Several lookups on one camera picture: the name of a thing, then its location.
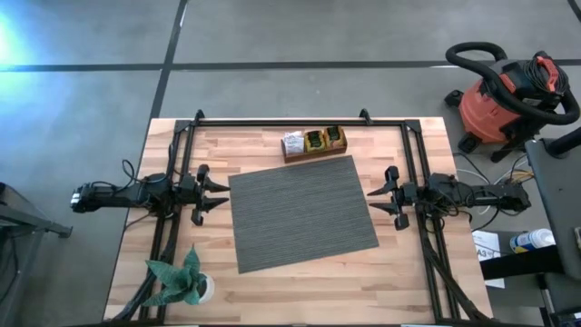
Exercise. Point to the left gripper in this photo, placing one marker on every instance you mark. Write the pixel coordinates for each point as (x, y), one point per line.
(193, 195)

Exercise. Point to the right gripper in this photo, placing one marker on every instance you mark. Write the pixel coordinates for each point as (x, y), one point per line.
(404, 195)

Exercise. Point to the orange black tea packet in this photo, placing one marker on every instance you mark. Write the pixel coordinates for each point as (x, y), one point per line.
(335, 136)

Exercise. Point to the brown wooden tea organizer box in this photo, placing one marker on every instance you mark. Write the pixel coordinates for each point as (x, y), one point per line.
(313, 156)

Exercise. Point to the dark grey ribbed placemat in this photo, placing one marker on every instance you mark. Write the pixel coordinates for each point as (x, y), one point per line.
(299, 213)

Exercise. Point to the green yellow tea packet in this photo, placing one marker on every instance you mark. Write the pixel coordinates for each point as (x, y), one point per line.
(314, 141)

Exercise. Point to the white orange tea packet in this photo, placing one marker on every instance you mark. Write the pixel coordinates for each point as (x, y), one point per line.
(293, 143)

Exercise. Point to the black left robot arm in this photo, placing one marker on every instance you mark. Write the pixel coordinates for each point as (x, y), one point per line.
(113, 197)

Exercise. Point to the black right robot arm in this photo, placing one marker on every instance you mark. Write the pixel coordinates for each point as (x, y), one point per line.
(476, 197)

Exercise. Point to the green plant in white pot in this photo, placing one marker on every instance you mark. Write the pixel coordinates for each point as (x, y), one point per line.
(179, 281)

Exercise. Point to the white paper sheet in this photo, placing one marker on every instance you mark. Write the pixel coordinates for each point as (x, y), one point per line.
(485, 240)

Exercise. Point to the orange black shop vacuum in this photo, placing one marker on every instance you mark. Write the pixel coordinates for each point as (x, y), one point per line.
(485, 113)

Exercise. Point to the white blue spray can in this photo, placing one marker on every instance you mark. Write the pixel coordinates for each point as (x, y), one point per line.
(531, 240)

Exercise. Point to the black side table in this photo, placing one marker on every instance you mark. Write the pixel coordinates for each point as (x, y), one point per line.
(560, 204)

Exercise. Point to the black tube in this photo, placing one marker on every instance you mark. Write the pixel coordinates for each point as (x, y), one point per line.
(565, 143)

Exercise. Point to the black aluminium table frame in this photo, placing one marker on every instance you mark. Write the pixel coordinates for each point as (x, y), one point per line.
(386, 123)

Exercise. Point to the black cart frame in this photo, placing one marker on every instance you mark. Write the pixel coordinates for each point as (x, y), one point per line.
(27, 222)

